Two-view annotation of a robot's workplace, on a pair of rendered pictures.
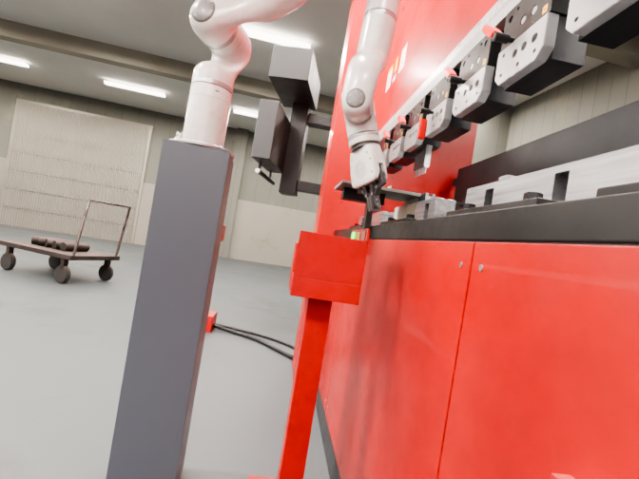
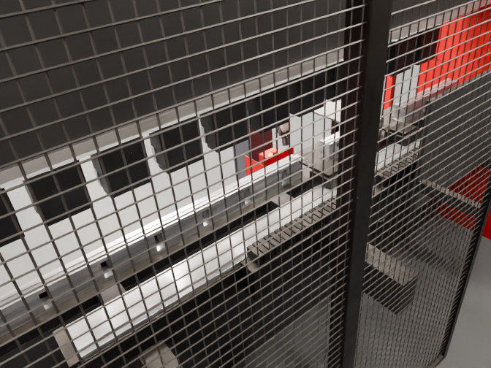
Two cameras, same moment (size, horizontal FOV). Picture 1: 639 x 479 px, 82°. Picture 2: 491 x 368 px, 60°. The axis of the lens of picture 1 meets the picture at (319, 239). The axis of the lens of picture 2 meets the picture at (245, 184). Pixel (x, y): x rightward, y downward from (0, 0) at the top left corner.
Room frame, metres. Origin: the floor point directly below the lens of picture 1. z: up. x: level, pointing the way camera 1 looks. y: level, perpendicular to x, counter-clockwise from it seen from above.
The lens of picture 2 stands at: (-0.12, -1.64, 1.92)
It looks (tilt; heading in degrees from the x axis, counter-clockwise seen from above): 34 degrees down; 61
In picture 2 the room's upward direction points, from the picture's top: 5 degrees counter-clockwise
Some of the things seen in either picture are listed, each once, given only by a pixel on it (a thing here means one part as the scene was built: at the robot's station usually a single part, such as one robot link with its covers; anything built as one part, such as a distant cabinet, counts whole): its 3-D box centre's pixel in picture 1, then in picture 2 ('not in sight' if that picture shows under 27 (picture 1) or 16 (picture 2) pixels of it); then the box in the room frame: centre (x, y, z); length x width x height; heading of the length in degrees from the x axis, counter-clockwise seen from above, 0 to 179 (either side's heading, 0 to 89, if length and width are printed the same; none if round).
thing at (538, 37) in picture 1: (541, 37); (266, 104); (0.72, -0.37, 1.26); 0.15 x 0.09 x 0.17; 6
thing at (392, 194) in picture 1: (375, 191); (337, 111); (1.28, -0.16, 1.00); 0.26 x 0.18 x 0.01; 96
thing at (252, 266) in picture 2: not in sight; (357, 212); (0.83, -0.77, 0.94); 1.02 x 0.06 x 0.12; 6
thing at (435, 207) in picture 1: (418, 219); (352, 137); (1.24, -0.32, 0.92); 0.39 x 0.06 x 0.10; 6
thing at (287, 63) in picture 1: (289, 127); not in sight; (2.50, 0.32, 1.52); 0.51 x 0.25 x 0.85; 174
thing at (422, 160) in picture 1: (421, 162); not in sight; (1.29, -0.31, 1.13); 0.10 x 0.02 x 0.10; 6
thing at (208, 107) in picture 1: (206, 121); not in sight; (1.10, 0.39, 1.09); 0.19 x 0.19 x 0.18
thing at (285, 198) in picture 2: not in sight; (333, 246); (0.73, -0.75, 0.81); 0.64 x 0.08 x 0.14; 96
